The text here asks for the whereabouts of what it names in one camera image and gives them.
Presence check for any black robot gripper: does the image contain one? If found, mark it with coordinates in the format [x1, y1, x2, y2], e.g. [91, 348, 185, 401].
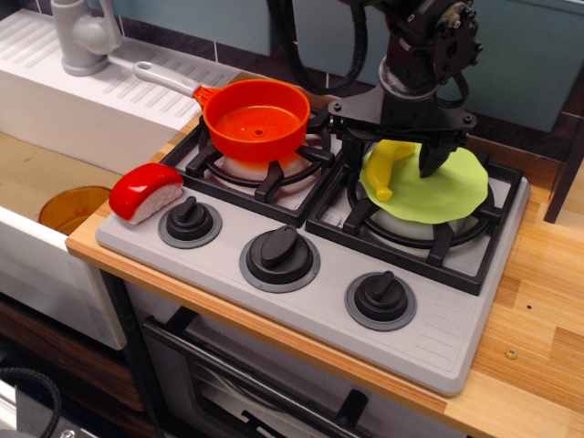
[328, 85, 477, 178]

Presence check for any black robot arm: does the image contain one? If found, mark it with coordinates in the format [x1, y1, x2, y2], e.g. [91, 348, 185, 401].
[328, 1, 483, 178]

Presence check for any yellow toy banana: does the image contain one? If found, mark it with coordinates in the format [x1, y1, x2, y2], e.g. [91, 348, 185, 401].
[364, 140, 416, 202]

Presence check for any light green toy plate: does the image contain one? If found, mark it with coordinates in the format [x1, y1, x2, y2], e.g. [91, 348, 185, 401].
[360, 143, 488, 224]

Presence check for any black left burner grate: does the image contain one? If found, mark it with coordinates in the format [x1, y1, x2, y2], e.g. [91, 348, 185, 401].
[162, 108, 346, 227]

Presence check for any black burner grate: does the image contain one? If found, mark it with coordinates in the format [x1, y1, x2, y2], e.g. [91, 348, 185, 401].
[306, 151, 529, 296]
[162, 108, 346, 227]

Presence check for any black right burner grate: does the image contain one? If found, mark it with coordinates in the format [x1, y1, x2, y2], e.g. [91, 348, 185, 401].
[306, 151, 529, 296]

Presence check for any grey toy stove top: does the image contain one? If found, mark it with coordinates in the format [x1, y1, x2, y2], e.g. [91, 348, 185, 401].
[96, 113, 530, 395]

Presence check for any black right stove knob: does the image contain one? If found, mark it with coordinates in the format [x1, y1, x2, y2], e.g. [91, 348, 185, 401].
[345, 271, 417, 332]

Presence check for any black stove knob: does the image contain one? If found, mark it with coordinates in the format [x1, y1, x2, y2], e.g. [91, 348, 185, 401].
[345, 271, 417, 332]
[158, 196, 223, 249]
[239, 225, 321, 294]

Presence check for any black middle stove knob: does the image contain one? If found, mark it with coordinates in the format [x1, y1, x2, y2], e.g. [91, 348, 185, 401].
[239, 225, 321, 294]

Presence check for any black left stove knob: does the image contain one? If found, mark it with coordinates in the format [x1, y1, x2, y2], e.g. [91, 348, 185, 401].
[158, 196, 223, 249]

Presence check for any red white toy sushi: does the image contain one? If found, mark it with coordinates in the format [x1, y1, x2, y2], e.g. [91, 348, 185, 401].
[109, 162, 183, 225]

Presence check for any grey toy oven door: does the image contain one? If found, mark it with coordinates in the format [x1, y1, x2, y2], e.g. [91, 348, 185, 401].
[138, 308, 462, 437]

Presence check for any grey toy faucet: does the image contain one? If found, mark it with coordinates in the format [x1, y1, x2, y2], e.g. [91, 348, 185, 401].
[50, 0, 122, 77]

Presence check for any white toy sink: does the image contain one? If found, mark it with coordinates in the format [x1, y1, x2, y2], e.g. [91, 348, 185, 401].
[1, 9, 237, 350]

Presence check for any orange toy saucepan grey handle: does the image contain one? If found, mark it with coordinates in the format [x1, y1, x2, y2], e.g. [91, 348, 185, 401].
[132, 61, 311, 163]

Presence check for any black corrugated cable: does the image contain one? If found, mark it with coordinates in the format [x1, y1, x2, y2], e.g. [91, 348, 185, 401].
[266, 0, 369, 99]

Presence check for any black braided cable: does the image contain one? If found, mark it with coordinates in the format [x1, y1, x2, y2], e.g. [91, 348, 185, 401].
[0, 367, 63, 438]

